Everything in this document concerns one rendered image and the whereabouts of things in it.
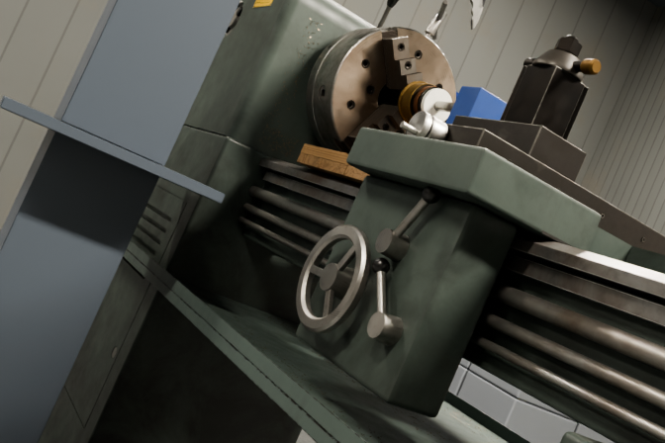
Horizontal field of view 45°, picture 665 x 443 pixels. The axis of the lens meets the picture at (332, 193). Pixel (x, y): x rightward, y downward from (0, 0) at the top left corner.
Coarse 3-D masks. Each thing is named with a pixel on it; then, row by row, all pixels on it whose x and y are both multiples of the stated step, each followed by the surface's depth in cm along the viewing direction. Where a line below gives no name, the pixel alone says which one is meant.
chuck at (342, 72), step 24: (336, 48) 173; (360, 48) 169; (432, 48) 177; (336, 72) 167; (360, 72) 169; (384, 72) 172; (432, 72) 178; (336, 96) 168; (360, 96) 170; (336, 120) 169; (360, 120) 171; (336, 144) 173
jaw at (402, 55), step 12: (384, 36) 171; (396, 36) 172; (384, 48) 171; (396, 48) 168; (408, 48) 169; (396, 60) 168; (408, 60) 167; (396, 72) 169; (408, 72) 168; (420, 72) 167; (396, 84) 170
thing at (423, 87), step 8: (408, 88) 165; (416, 88) 163; (424, 88) 162; (432, 88) 161; (440, 88) 162; (400, 96) 165; (408, 96) 163; (416, 96) 162; (400, 104) 165; (408, 104) 163; (416, 104) 161; (400, 112) 165; (408, 112) 164; (416, 112) 162; (408, 120) 166
